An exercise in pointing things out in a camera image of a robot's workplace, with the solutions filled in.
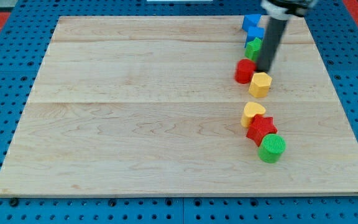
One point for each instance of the green cylinder block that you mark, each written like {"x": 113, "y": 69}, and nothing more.
{"x": 271, "y": 148}

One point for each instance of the blue cube block upper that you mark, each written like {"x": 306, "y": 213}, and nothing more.
{"x": 250, "y": 20}

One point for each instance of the yellow hexagon block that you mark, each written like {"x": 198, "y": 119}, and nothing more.
{"x": 260, "y": 85}

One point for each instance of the green star block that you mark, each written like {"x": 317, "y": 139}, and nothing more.
{"x": 253, "y": 49}

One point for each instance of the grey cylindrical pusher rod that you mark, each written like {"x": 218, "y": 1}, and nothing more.
{"x": 273, "y": 35}

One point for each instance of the wooden board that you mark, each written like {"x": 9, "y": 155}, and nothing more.
{"x": 136, "y": 106}

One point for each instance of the blue block lower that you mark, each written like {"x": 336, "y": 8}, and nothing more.
{"x": 254, "y": 32}

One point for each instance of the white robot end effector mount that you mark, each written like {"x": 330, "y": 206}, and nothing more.
{"x": 284, "y": 9}

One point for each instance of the yellow heart block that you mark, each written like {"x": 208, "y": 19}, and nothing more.
{"x": 251, "y": 109}

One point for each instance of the red star block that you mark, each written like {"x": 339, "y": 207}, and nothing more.
{"x": 260, "y": 127}

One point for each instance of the red cylinder block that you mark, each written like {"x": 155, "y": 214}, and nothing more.
{"x": 244, "y": 71}

